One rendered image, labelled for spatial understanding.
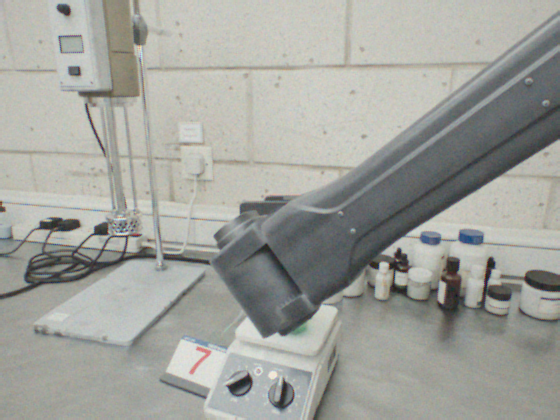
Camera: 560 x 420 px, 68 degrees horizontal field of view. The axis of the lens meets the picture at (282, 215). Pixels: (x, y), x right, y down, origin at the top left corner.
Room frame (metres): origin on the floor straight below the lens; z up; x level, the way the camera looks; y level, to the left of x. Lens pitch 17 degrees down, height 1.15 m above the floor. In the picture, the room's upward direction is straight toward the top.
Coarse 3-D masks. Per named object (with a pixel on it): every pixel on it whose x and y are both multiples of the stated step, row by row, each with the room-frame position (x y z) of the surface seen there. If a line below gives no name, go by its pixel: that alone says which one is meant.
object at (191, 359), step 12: (180, 348) 0.54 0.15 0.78; (192, 348) 0.53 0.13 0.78; (204, 348) 0.53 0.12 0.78; (180, 360) 0.52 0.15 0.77; (192, 360) 0.52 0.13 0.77; (204, 360) 0.52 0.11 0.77; (216, 360) 0.51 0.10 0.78; (192, 372) 0.51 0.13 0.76; (204, 372) 0.50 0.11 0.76; (216, 372) 0.50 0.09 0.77
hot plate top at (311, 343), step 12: (324, 312) 0.54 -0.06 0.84; (336, 312) 0.54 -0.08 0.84; (240, 324) 0.51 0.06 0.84; (252, 324) 0.51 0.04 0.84; (312, 324) 0.51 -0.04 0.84; (324, 324) 0.51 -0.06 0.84; (240, 336) 0.48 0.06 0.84; (252, 336) 0.48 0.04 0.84; (276, 336) 0.48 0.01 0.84; (312, 336) 0.48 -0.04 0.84; (324, 336) 0.48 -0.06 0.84; (288, 348) 0.46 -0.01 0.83; (300, 348) 0.45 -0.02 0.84; (312, 348) 0.45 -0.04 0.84
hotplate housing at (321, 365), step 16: (336, 320) 0.55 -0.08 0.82; (336, 336) 0.52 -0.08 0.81; (240, 352) 0.47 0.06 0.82; (256, 352) 0.47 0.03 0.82; (272, 352) 0.47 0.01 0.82; (288, 352) 0.47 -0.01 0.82; (320, 352) 0.47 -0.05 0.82; (336, 352) 0.53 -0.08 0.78; (304, 368) 0.44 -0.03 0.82; (320, 368) 0.44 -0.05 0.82; (320, 384) 0.45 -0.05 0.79; (208, 400) 0.42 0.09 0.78; (208, 416) 0.41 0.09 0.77; (224, 416) 0.41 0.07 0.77; (304, 416) 0.39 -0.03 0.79
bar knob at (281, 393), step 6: (282, 378) 0.42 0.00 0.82; (276, 384) 0.41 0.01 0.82; (282, 384) 0.41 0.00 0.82; (288, 384) 0.42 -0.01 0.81; (270, 390) 0.42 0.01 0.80; (276, 390) 0.41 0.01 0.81; (282, 390) 0.41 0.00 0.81; (288, 390) 0.42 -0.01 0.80; (270, 396) 0.41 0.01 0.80; (276, 396) 0.40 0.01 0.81; (282, 396) 0.41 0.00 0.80; (288, 396) 0.41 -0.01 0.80; (294, 396) 0.41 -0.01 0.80; (270, 402) 0.41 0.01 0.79; (276, 402) 0.40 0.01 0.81; (282, 402) 0.40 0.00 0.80; (288, 402) 0.40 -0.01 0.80
